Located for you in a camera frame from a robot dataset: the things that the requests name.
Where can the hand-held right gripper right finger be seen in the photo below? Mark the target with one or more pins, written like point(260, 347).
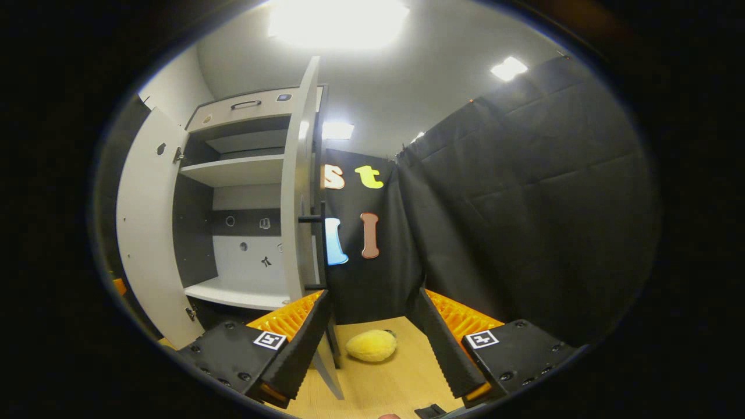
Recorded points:
point(445, 349)

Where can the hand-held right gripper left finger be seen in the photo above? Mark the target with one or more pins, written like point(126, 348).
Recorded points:
point(302, 349)

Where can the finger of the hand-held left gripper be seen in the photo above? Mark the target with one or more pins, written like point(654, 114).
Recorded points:
point(120, 286)

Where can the white cabinet door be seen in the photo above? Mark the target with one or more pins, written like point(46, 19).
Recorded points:
point(295, 203)
point(148, 233)

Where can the white cabinet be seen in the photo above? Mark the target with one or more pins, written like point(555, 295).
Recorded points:
point(233, 171)

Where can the small black plastic part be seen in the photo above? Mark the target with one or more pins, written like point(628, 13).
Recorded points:
point(429, 411)

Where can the yellow plush toy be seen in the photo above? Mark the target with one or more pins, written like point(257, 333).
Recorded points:
point(371, 345)

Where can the black backdrop cloth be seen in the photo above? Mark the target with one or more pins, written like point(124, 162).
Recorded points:
point(524, 203)

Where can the ceiling light panel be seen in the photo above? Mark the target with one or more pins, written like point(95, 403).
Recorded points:
point(337, 130)
point(418, 137)
point(509, 68)

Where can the large ceiling light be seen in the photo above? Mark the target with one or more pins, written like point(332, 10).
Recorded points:
point(337, 23)

